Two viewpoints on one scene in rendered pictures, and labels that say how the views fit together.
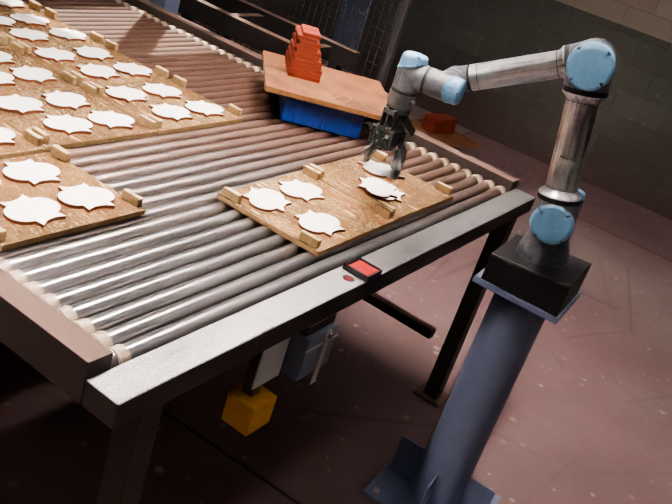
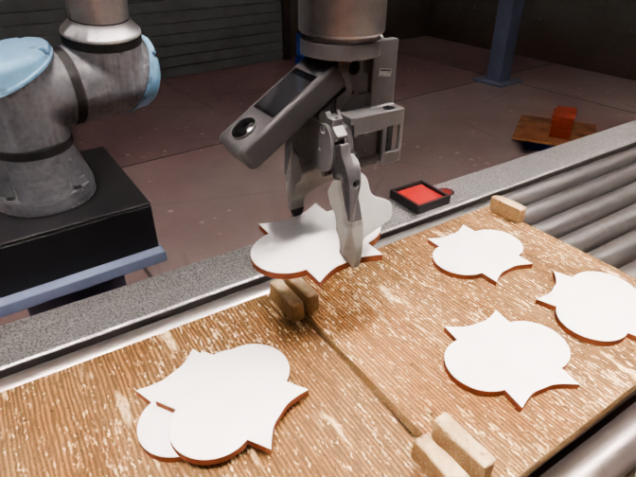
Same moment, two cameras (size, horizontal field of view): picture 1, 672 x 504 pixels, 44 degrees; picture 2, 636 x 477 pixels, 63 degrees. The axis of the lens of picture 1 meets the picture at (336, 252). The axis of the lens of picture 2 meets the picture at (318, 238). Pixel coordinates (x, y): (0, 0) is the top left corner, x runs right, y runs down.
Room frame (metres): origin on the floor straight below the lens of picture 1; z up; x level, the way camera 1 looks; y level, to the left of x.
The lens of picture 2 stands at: (2.72, 0.19, 1.35)
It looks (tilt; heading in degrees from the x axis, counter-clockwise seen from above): 32 degrees down; 211
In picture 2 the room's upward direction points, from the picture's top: straight up
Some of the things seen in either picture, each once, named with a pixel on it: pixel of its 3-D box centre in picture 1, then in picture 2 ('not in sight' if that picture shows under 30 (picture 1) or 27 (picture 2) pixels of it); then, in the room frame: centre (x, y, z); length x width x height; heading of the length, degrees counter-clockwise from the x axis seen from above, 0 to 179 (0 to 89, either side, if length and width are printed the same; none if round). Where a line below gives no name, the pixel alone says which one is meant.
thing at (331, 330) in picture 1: (304, 345); not in sight; (1.74, 0.00, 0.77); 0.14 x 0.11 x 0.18; 154
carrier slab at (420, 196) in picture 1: (380, 185); (168, 473); (2.55, -0.07, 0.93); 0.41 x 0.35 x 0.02; 153
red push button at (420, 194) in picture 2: (362, 269); (419, 197); (1.92, -0.08, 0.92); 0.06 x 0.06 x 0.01; 64
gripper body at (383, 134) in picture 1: (391, 126); (344, 103); (2.29, -0.04, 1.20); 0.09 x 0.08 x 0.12; 153
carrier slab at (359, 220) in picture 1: (308, 209); (487, 307); (2.17, 0.11, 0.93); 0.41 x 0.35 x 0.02; 155
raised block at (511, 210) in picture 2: (310, 239); (507, 208); (1.94, 0.07, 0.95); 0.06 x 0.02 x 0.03; 65
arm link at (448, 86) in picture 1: (444, 85); not in sight; (2.29, -0.14, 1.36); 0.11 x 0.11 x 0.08; 76
